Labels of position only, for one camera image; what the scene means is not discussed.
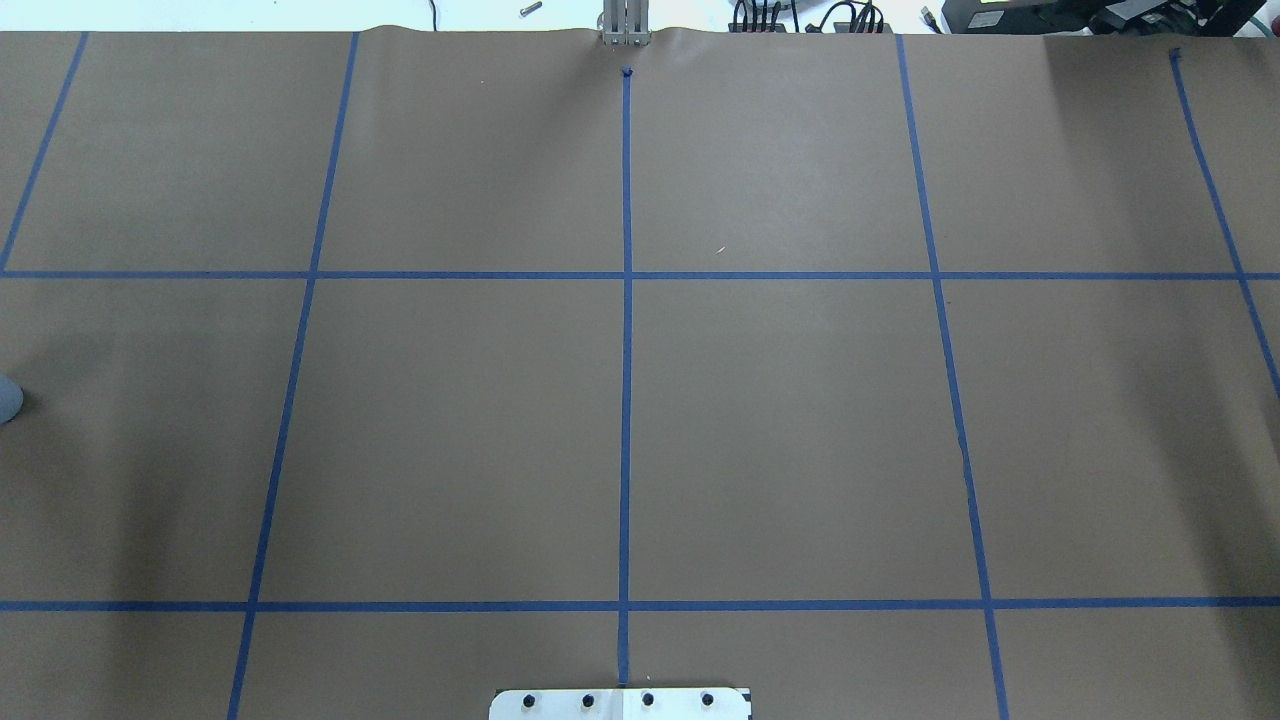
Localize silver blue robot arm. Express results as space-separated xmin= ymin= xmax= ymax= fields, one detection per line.
xmin=0 ymin=375 xmax=26 ymax=424

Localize black equipment box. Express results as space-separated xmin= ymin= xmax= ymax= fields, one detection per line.
xmin=941 ymin=1 xmax=1266 ymax=37

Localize aluminium frame post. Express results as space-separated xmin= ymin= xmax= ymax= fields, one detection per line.
xmin=598 ymin=0 xmax=652 ymax=47

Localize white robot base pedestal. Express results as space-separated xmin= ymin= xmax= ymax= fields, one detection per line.
xmin=488 ymin=687 xmax=754 ymax=719

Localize black cable bundle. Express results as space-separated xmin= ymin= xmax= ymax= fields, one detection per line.
xmin=730 ymin=0 xmax=893 ymax=35

